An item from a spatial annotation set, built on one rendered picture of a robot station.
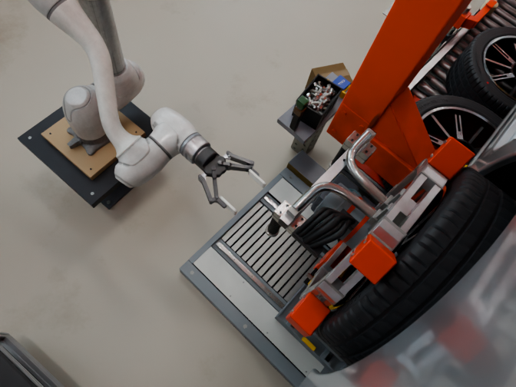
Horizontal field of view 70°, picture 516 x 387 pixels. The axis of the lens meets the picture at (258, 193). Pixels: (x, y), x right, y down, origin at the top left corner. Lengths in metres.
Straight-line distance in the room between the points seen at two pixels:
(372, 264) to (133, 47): 2.20
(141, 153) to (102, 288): 0.95
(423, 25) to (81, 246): 1.73
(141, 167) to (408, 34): 0.89
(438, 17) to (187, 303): 1.54
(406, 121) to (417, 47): 0.34
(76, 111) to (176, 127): 0.59
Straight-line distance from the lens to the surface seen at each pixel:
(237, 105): 2.37
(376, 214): 1.03
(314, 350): 1.78
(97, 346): 1.96
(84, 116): 1.70
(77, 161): 1.87
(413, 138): 1.55
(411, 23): 1.25
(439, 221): 0.92
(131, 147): 1.20
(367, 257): 0.84
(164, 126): 1.23
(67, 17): 1.28
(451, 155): 1.12
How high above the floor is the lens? 1.90
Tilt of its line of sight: 66 degrees down
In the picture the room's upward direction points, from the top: 17 degrees clockwise
